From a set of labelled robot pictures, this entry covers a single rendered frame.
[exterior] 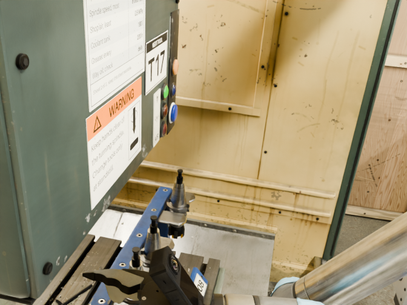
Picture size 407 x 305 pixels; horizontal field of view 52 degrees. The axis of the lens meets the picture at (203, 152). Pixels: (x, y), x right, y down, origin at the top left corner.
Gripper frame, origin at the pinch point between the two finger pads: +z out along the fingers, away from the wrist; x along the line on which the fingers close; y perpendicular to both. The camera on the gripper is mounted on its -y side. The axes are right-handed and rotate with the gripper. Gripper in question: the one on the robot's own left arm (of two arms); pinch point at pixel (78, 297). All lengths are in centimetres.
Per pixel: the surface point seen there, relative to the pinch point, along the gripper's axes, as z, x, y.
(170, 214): -10, 50, 20
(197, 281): -20, 54, 46
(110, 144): -4.3, -0.2, -24.1
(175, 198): -11, 52, 16
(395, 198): -176, 233, 114
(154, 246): -8.0, 30.6, 15.3
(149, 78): -6.9, 13.0, -28.1
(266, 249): -47, 85, 57
